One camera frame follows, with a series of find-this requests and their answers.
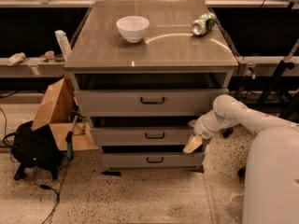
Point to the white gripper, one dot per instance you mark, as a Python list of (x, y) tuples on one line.
[(205, 129)]

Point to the grey top drawer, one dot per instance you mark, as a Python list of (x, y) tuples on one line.
[(137, 103)]

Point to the green soda can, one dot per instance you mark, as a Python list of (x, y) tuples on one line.
[(203, 24)]

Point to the white ceramic bowl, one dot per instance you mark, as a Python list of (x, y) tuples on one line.
[(133, 28)]

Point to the small round shelf object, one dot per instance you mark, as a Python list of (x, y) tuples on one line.
[(47, 56)]

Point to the grey drawer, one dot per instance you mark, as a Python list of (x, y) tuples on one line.
[(137, 103), (144, 136), (176, 160)]

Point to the grey drawer cabinet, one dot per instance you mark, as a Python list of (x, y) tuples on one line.
[(169, 57)]

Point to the black handled tool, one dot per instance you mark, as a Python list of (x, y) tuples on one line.
[(69, 138)]

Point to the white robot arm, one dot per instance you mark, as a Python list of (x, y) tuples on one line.
[(271, 194)]

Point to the brown cardboard box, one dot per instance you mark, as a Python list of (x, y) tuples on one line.
[(55, 109)]

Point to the black office chair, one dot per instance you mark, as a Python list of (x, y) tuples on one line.
[(241, 172)]

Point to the beige object on shelf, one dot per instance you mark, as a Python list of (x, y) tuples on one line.
[(16, 59)]

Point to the black bag on floor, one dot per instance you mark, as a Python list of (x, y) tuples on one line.
[(36, 148)]

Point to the white plastic bottle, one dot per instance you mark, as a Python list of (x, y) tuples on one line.
[(63, 43)]

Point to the grey bottom drawer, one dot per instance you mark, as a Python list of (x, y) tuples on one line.
[(176, 160)]

